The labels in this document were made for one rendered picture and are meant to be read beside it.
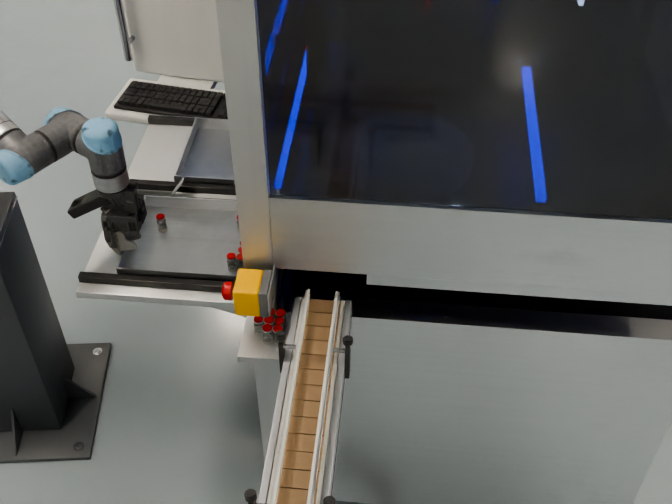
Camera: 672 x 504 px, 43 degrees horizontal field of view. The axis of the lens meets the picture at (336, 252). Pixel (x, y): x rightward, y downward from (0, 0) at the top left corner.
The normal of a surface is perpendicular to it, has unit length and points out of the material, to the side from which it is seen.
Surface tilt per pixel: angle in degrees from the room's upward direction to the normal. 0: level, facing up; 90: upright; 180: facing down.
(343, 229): 90
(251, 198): 90
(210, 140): 0
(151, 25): 90
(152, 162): 0
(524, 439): 90
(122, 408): 0
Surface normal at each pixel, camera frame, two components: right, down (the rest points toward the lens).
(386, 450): -0.10, 0.69
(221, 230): 0.00, -0.72
